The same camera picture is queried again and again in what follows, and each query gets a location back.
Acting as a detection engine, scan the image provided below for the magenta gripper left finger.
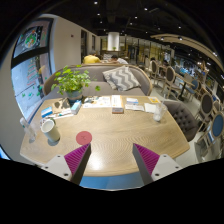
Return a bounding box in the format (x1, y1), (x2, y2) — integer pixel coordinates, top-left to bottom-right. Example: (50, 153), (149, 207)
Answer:
(64, 144), (91, 185)

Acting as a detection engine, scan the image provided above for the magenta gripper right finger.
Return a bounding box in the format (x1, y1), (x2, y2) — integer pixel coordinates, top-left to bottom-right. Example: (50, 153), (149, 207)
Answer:
(132, 143), (160, 185)

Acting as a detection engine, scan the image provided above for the red round coaster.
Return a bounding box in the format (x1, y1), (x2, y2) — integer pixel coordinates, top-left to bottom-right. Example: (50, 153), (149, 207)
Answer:
(76, 131), (92, 145)

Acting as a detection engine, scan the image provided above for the white paper napkin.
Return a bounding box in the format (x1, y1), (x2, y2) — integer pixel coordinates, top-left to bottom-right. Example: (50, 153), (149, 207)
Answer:
(144, 103), (156, 113)

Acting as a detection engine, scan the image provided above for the clear glass on left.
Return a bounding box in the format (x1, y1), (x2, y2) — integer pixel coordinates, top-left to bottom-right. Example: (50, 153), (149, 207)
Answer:
(20, 117), (36, 142)

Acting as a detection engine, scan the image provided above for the clear glass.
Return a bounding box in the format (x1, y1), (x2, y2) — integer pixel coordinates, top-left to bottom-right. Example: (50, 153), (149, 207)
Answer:
(153, 103), (167, 122)
(20, 117), (36, 142)

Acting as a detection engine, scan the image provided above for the clear glass on right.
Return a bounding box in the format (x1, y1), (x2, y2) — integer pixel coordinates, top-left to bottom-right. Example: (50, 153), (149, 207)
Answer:
(153, 103), (167, 122)

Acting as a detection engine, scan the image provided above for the blue tissue box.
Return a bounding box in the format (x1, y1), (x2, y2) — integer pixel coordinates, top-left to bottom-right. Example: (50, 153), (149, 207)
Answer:
(71, 100), (82, 115)

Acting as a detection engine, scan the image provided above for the blue card on left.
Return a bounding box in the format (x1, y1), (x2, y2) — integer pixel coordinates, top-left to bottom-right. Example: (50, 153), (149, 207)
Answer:
(41, 107), (53, 118)

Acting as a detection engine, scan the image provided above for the yellow card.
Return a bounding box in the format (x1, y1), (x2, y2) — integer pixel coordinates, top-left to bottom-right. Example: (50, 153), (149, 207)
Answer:
(148, 97), (161, 103)

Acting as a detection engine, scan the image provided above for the white leaflet with pictures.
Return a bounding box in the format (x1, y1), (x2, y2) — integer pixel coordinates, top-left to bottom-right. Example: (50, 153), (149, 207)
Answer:
(83, 96), (111, 108)

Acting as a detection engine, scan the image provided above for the blue white card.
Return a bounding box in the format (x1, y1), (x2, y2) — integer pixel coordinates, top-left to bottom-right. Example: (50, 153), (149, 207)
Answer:
(126, 98), (138, 104)

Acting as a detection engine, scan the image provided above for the wooden menu stand block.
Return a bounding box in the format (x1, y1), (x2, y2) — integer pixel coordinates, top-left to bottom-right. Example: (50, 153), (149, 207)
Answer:
(111, 95), (124, 114)

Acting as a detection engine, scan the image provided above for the green potted plant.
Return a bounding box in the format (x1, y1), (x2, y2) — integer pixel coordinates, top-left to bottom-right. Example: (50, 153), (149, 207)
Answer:
(51, 65), (95, 102)

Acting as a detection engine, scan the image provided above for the blue backed dining chair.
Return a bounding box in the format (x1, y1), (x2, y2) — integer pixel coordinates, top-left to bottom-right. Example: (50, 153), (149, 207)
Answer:
(198, 112), (224, 158)

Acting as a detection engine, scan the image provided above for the grey backed dining chair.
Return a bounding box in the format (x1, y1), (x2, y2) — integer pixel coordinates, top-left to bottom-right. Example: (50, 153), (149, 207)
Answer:
(195, 93), (213, 121)

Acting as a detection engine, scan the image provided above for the grey zigzag cushion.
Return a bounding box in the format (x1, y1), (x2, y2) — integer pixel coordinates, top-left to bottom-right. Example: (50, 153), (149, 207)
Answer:
(103, 66), (141, 92)

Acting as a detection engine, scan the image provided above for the grey curved sofa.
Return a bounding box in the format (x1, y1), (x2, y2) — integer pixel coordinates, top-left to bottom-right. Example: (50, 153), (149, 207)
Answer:
(42, 63), (154, 101)

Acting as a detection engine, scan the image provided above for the person in yellow shirt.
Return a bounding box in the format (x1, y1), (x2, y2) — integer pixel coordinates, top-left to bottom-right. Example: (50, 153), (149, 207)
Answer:
(83, 50), (100, 64)

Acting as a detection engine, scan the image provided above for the person in white shirt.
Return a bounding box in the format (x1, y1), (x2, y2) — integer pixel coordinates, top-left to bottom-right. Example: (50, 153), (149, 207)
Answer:
(111, 55), (128, 64)

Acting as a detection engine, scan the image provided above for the white round pillar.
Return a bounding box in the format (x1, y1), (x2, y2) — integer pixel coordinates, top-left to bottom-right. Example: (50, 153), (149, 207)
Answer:
(107, 32), (120, 51)

